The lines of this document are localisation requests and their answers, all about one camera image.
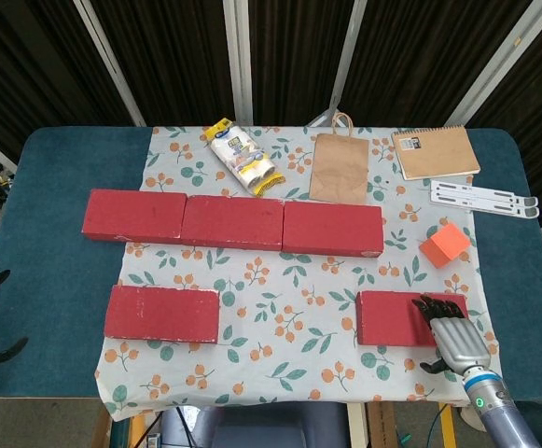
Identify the floral print tablecloth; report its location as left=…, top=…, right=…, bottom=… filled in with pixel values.
left=93, top=124, right=505, bottom=424

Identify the brown spiral notebook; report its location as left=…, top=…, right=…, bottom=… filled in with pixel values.
left=390, top=124, right=481, bottom=182

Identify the white shoe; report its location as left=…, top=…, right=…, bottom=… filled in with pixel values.
left=460, top=404, right=486, bottom=433

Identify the brown paper bag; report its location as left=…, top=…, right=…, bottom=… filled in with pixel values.
left=308, top=111, right=370, bottom=204

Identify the white folding stand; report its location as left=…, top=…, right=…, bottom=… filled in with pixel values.
left=428, top=179, right=540, bottom=219

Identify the pack of bag rolls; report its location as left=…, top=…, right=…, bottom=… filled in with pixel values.
left=204, top=117, right=286, bottom=198

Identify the white partition post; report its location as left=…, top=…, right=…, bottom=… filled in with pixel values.
left=306, top=0, right=369, bottom=127
left=222, top=0, right=255, bottom=126
left=73, top=0, right=146, bottom=127
left=447, top=0, right=542, bottom=132

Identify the green cable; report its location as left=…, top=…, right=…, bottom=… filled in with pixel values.
left=431, top=403, right=445, bottom=448

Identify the orange cube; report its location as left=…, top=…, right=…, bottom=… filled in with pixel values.
left=418, top=222, right=471, bottom=270

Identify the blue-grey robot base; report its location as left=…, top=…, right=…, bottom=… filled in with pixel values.
left=160, top=401, right=350, bottom=448

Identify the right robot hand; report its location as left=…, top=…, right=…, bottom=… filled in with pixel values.
left=411, top=293, right=493, bottom=377

